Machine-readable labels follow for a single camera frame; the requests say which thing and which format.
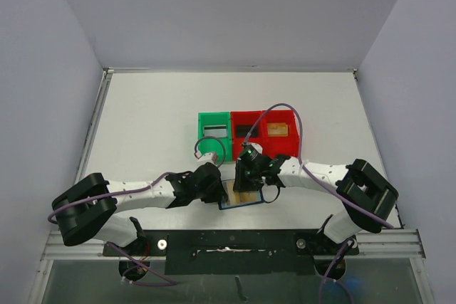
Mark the aluminium rail right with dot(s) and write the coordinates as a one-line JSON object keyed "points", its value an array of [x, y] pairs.
{"points": [[391, 243]]}

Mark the black card in red bin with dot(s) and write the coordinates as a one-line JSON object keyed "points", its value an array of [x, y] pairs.
{"points": [[241, 131]]}

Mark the blue leather card holder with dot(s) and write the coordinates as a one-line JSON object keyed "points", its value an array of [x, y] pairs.
{"points": [[229, 188]]}

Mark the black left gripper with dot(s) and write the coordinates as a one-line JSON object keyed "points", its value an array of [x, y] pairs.
{"points": [[218, 195]]}

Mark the red plastic bin right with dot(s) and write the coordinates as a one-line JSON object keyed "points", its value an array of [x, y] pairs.
{"points": [[281, 145]]}

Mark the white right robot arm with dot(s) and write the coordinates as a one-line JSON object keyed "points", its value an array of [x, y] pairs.
{"points": [[367, 196]]}

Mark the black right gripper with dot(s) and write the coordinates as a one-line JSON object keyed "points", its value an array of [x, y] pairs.
{"points": [[243, 179]]}

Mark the gold card sleeve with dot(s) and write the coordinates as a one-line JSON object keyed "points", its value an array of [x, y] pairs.
{"points": [[240, 198], [277, 129]]}

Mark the silver card in green bin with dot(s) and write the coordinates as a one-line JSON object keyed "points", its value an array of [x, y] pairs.
{"points": [[218, 131]]}

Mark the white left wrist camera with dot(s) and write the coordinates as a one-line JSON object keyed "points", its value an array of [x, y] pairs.
{"points": [[203, 158]]}

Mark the green plastic bin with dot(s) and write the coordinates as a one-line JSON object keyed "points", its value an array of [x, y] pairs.
{"points": [[223, 146]]}

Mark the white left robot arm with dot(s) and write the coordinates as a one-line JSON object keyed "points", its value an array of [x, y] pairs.
{"points": [[90, 208]]}

